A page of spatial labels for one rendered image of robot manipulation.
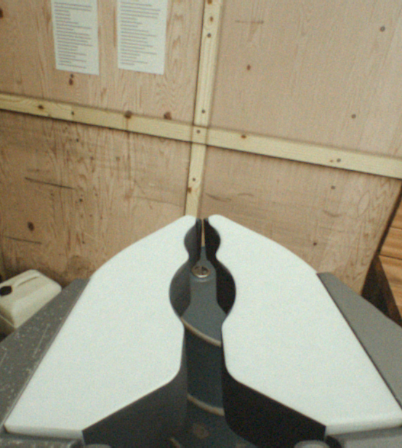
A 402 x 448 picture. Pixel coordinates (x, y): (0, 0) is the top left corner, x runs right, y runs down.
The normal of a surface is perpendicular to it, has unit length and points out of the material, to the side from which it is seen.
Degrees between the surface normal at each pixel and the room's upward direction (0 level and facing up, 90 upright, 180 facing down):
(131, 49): 90
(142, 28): 90
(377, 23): 90
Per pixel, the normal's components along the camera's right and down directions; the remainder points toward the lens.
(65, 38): -0.25, 0.43
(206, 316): 0.10, -0.87
